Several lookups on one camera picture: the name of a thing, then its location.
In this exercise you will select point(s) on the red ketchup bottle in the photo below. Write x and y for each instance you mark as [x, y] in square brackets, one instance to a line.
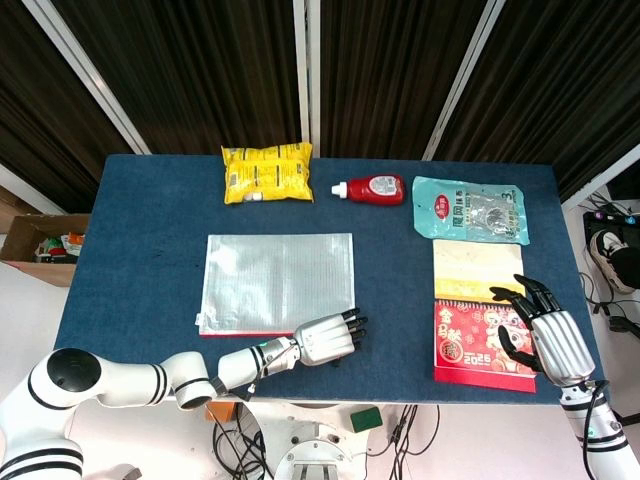
[375, 190]

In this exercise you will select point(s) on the teal steel scrubber package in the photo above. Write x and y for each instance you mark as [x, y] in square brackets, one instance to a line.
[470, 210]

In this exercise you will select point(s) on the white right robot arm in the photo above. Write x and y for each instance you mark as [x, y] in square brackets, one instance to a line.
[602, 435]

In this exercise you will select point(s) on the orange box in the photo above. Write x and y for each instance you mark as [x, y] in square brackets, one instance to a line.
[220, 411]

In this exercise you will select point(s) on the white black sneaker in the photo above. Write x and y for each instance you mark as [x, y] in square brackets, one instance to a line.
[612, 255]

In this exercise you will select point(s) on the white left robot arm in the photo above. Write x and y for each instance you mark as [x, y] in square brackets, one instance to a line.
[125, 382]

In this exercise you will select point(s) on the silver mesh zipper pouch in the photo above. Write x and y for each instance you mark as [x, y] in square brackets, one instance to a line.
[275, 280]

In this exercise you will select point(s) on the blue felt table cover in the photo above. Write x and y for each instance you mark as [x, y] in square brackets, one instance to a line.
[150, 225]

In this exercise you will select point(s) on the red 2025 desk calendar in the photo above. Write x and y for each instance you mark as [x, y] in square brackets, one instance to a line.
[465, 345]

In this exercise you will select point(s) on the yellow snack bag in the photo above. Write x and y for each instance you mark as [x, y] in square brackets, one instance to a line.
[270, 175]

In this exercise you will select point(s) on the cream yellow Lexicon book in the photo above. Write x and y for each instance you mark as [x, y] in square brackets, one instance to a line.
[475, 265]

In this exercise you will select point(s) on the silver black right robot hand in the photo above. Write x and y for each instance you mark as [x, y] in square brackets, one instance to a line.
[560, 345]

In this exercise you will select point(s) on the green rectangular block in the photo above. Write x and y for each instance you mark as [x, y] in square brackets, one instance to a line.
[366, 420]

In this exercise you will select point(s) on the brown cardboard box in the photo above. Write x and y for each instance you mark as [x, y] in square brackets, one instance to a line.
[20, 235]

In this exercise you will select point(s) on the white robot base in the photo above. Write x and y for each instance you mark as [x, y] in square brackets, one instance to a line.
[310, 425]

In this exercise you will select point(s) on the white partition frame post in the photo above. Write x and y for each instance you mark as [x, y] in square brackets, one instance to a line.
[463, 75]
[600, 179]
[25, 191]
[306, 75]
[84, 67]

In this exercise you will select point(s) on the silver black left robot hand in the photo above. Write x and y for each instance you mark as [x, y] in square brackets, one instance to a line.
[325, 340]

